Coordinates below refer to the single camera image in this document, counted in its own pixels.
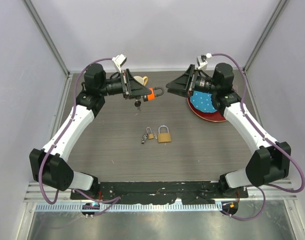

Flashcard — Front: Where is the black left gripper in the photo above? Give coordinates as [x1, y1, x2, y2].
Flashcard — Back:
[98, 69, 151, 100]

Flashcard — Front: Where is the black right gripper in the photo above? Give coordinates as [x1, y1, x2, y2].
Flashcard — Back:
[166, 65, 219, 99]

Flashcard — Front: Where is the orange black padlock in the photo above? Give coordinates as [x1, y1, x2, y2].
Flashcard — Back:
[142, 87, 165, 102]

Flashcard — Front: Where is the small brass padlock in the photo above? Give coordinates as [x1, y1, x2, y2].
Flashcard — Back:
[146, 127, 155, 140]

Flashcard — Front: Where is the large brass padlock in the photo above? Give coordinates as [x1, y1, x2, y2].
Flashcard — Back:
[157, 125, 172, 144]

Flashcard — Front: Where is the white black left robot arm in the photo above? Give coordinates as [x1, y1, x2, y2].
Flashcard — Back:
[29, 60, 152, 204]

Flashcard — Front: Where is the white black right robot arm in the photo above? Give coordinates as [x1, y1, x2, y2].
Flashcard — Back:
[166, 62, 291, 198]

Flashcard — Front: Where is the yellow ceramic mug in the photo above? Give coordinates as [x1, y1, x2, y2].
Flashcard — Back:
[134, 76, 149, 86]

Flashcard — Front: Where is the blue dotted dish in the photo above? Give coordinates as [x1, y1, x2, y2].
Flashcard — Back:
[189, 91, 217, 113]

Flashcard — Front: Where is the dark red round plate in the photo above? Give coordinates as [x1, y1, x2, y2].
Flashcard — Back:
[187, 87, 241, 123]

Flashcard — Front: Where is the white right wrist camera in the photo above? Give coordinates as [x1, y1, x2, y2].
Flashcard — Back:
[196, 53, 212, 71]

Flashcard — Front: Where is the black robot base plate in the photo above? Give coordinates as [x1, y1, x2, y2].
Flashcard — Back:
[70, 181, 249, 205]

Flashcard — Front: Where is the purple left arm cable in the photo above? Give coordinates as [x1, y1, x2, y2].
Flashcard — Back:
[38, 57, 121, 216]

